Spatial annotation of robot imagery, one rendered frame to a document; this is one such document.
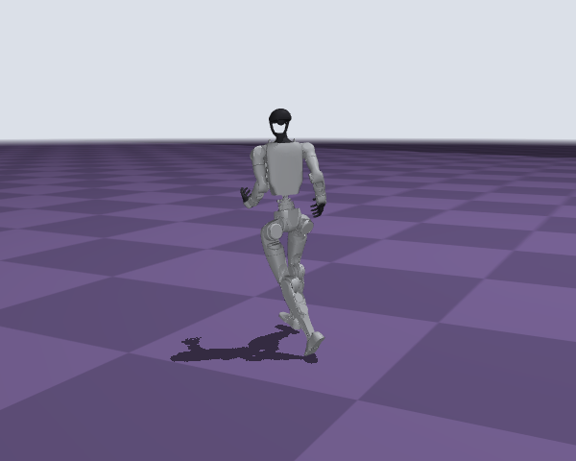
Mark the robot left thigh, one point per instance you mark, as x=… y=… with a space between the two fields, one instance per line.
x=275 y=254

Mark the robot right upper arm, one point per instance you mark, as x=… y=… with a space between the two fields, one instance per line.
x=308 y=153

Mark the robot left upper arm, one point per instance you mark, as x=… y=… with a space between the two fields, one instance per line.
x=258 y=166

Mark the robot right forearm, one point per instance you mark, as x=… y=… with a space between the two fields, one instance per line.
x=320 y=191

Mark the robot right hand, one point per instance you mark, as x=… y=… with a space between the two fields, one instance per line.
x=320 y=209

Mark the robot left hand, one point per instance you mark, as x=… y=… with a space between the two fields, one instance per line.
x=244 y=196

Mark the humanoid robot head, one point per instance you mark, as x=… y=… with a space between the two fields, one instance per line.
x=280 y=116

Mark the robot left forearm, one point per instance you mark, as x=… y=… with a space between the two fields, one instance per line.
x=255 y=198

